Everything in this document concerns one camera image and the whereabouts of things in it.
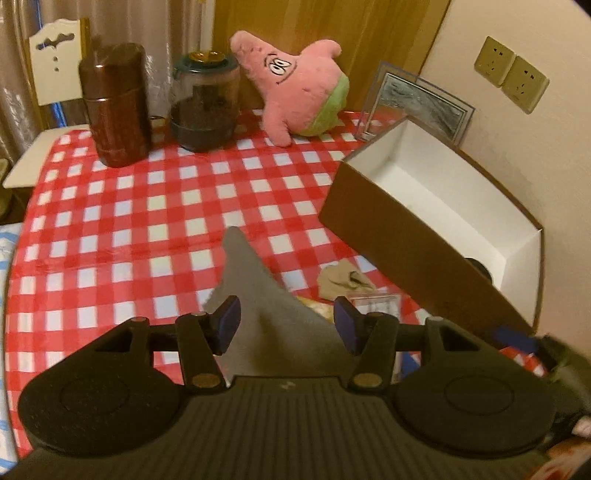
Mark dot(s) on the clear packet with red label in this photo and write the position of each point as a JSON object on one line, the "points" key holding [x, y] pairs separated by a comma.
{"points": [[374, 304]]}

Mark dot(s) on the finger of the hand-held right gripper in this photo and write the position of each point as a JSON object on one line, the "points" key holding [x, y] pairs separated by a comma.
{"points": [[517, 339]]}

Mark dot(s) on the brown curtain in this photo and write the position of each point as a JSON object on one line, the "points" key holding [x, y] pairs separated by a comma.
{"points": [[369, 27]]}

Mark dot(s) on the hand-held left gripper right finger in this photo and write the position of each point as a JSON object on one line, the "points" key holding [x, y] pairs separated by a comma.
{"points": [[346, 325]]}

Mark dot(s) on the glass jar with green lid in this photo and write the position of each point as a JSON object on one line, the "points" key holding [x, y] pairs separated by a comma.
{"points": [[205, 106]]}

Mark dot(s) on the beige wall socket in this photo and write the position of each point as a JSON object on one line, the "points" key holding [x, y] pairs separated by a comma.
{"points": [[494, 61], [525, 84]]}

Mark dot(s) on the brown cardboard box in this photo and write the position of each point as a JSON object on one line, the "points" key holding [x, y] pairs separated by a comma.
{"points": [[415, 240]]}

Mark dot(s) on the pink starfish plush toy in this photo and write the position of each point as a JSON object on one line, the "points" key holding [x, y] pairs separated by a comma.
{"points": [[295, 87]]}

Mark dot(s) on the grey knitted sock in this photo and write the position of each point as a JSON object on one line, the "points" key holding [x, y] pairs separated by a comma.
{"points": [[263, 314]]}

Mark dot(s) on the white wooden chair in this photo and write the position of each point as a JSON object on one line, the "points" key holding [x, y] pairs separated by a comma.
{"points": [[51, 69]]}

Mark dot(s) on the red checkered tablecloth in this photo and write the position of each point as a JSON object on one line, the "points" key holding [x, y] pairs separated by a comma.
{"points": [[138, 221]]}

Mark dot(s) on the beige sock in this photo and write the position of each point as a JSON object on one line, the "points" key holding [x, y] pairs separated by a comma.
{"points": [[339, 279]]}

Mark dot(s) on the sheer curtain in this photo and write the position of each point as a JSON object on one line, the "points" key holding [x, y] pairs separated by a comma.
{"points": [[138, 23]]}

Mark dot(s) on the brown cylindrical canister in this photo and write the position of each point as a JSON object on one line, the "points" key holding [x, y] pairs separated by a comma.
{"points": [[117, 106]]}

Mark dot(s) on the yellow sponge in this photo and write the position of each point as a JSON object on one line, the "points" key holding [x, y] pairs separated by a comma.
{"points": [[318, 308]]}

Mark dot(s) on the black round object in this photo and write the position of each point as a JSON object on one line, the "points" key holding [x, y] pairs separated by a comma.
{"points": [[480, 270]]}

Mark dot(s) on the grey picture frame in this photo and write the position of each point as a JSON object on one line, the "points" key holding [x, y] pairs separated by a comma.
{"points": [[415, 101]]}

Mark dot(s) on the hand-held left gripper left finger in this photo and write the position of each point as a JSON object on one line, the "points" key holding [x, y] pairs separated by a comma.
{"points": [[228, 323]]}

